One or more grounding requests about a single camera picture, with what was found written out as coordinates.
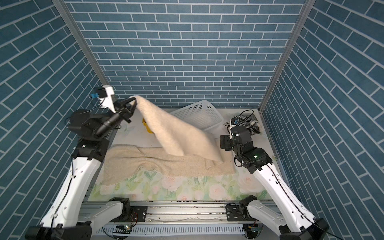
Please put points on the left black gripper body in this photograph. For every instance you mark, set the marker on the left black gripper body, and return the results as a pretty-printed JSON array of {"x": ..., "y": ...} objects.
[{"x": 107, "y": 123}]

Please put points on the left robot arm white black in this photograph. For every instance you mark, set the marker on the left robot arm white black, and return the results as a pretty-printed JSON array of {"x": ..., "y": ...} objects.
[{"x": 62, "y": 221}]

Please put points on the aluminium front rail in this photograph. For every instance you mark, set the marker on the aluminium front rail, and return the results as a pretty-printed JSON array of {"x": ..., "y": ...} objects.
[{"x": 186, "y": 212}]

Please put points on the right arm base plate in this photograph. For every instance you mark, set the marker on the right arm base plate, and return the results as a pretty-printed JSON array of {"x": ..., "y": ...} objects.
[{"x": 236, "y": 213}]

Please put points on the beige knitted scarf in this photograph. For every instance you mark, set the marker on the beige knitted scarf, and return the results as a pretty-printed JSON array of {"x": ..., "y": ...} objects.
[{"x": 185, "y": 150}]

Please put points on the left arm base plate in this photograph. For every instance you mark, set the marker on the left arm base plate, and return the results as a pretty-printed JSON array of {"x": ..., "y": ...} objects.
[{"x": 136, "y": 214}]

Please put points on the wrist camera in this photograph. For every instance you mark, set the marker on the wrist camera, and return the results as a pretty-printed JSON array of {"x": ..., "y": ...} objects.
[
  {"x": 105, "y": 96},
  {"x": 232, "y": 124}
]

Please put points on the white plastic mesh basket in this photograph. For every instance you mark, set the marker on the white plastic mesh basket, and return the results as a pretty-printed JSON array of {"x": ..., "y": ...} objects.
[{"x": 202, "y": 115}]

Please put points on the black white patterned cloth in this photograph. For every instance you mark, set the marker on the black white patterned cloth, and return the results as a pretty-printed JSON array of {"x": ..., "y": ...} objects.
[{"x": 250, "y": 122}]

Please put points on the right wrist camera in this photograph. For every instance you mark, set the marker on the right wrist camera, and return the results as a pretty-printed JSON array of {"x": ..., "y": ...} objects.
[{"x": 232, "y": 124}]

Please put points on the floral table mat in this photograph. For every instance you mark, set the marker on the floral table mat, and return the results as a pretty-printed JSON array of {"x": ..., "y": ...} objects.
[{"x": 151, "y": 186}]

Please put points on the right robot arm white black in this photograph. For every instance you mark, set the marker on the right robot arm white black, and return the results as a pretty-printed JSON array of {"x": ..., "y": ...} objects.
[{"x": 294, "y": 221}]

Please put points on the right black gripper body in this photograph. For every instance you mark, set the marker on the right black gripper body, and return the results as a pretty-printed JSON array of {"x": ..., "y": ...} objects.
[{"x": 229, "y": 144}]

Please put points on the yellow cup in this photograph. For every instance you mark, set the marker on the yellow cup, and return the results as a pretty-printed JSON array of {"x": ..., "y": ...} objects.
[{"x": 145, "y": 124}]

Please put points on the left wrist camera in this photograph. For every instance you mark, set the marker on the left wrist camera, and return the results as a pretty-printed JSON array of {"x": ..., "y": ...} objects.
[{"x": 105, "y": 96}]

